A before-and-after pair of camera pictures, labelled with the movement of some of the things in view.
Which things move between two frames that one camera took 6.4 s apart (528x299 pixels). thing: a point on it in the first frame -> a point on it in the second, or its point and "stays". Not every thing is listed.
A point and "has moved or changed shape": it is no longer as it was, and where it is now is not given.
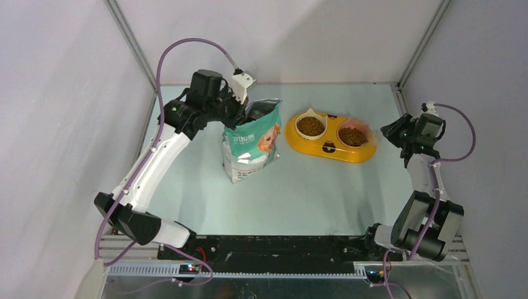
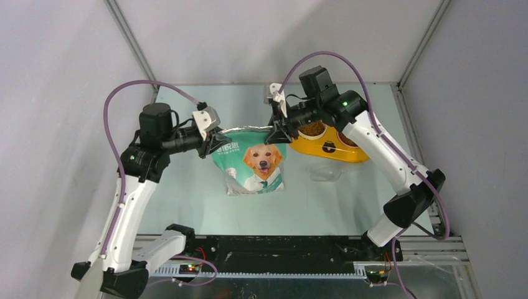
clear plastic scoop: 358,133 has moved or changed shape
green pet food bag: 253,142 has moved or changed shape
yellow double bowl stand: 329,146 stays
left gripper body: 226,109 -> 183,139
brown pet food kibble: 310,126 stays
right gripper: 391,130 -> 277,135
